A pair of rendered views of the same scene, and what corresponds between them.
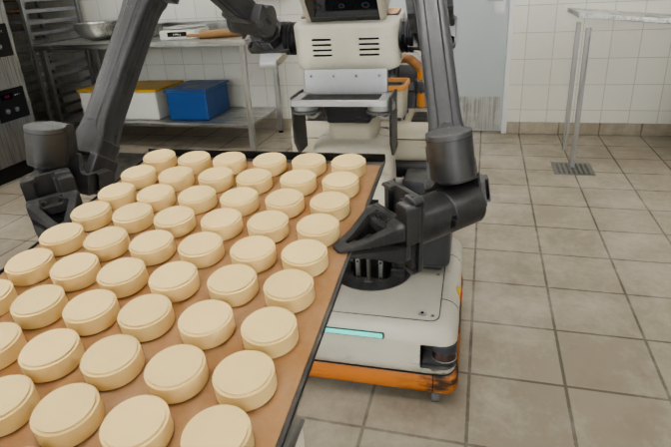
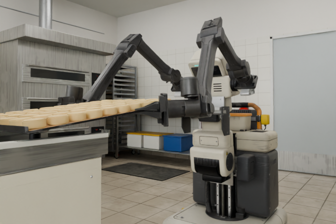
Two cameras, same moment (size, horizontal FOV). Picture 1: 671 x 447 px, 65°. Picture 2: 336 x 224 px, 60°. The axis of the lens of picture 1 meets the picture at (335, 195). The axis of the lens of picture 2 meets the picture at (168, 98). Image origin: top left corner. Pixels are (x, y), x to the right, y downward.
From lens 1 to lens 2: 56 cm
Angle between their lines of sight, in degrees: 31
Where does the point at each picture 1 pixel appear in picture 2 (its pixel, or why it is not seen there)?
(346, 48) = not seen: hidden behind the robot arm
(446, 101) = (202, 77)
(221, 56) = (193, 123)
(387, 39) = (225, 84)
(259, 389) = (76, 114)
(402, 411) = not seen: outside the picture
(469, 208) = (191, 105)
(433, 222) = (174, 106)
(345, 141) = (207, 131)
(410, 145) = (246, 142)
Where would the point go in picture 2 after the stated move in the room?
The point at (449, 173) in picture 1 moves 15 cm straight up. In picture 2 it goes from (184, 91) to (184, 44)
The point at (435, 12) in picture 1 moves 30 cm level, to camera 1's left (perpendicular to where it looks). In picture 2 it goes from (206, 50) to (136, 55)
